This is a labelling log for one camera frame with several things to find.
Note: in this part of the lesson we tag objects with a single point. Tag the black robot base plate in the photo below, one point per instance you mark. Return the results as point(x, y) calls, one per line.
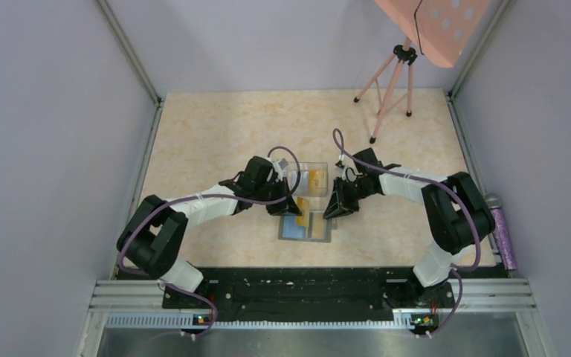
point(318, 294)

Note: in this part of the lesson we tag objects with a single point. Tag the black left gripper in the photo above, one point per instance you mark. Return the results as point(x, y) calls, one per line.
point(286, 207)

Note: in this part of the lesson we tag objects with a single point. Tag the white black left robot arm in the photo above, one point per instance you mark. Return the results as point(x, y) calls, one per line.
point(153, 236)

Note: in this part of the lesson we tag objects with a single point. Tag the pink perforated panel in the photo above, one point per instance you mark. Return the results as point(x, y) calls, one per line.
point(440, 28)

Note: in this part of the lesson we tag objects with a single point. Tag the purple glitter bottle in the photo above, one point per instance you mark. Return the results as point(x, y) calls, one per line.
point(501, 232)

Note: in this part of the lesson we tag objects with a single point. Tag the yellow card stack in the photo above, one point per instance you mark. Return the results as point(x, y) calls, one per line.
point(317, 183)

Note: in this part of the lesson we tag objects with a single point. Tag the grey card holder wallet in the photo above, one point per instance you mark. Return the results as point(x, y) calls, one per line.
point(290, 231)

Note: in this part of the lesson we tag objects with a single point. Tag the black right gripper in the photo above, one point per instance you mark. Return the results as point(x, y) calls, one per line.
point(334, 209)

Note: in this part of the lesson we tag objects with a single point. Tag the aluminium frame rail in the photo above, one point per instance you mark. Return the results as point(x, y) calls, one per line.
point(139, 304)

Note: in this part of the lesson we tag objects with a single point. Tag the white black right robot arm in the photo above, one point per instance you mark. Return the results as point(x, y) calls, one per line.
point(458, 216)

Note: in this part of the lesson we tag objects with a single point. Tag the clear plastic card box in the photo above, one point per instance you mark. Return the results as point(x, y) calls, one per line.
point(301, 174)

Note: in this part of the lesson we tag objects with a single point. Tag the pink tripod stand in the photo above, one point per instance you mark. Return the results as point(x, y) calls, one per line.
point(403, 56)

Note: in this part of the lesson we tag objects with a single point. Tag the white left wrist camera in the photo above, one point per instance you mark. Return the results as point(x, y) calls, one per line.
point(282, 163)

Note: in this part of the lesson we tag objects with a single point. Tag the yellow credit card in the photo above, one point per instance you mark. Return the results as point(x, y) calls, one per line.
point(317, 229)
point(304, 205)

